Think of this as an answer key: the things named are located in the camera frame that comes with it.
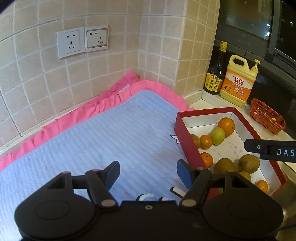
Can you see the right white wall socket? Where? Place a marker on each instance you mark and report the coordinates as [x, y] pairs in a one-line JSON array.
[[96, 38]]

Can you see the brown kiwi far right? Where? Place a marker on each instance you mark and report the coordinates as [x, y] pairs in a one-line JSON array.
[[248, 163]]

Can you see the orange tangerine front left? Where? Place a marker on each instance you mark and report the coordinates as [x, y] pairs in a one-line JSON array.
[[207, 159]]

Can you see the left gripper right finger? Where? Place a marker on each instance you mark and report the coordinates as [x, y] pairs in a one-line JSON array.
[[197, 181]]

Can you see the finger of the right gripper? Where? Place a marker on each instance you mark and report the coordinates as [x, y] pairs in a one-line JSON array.
[[283, 151]]

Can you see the large brown kiwi back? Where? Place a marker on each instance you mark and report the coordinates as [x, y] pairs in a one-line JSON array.
[[224, 165]]

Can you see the small red plastic basket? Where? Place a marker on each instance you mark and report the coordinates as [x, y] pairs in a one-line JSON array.
[[267, 117]]

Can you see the large orange back right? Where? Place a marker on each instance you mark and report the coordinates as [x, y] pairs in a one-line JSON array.
[[228, 125]]

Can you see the yellow detergent jug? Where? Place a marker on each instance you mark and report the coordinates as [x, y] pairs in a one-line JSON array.
[[238, 81]]

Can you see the round brown kiwi front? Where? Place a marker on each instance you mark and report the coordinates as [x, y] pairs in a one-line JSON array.
[[246, 175]]

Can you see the red white cardboard box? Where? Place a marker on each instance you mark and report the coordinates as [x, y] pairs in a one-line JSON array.
[[201, 122]]

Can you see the orange tangerine near finger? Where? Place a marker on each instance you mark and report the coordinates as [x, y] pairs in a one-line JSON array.
[[196, 140]]

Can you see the green apple centre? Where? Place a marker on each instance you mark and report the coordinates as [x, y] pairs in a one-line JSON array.
[[217, 135]]

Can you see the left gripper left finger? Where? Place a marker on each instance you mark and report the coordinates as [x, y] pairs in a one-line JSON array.
[[99, 182]]

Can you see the dark window frame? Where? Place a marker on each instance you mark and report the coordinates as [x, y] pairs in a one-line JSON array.
[[264, 30]]

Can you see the orange tangerine centre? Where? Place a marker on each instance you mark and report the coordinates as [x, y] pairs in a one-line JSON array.
[[206, 142]]

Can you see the tiny orange kumquat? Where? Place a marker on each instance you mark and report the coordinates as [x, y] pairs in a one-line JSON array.
[[262, 185]]

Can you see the blue quilted mat pink trim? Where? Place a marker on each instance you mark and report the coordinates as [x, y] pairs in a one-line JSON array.
[[132, 123]]

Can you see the dark soy sauce bottle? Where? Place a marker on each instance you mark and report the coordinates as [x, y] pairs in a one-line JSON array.
[[215, 74]]

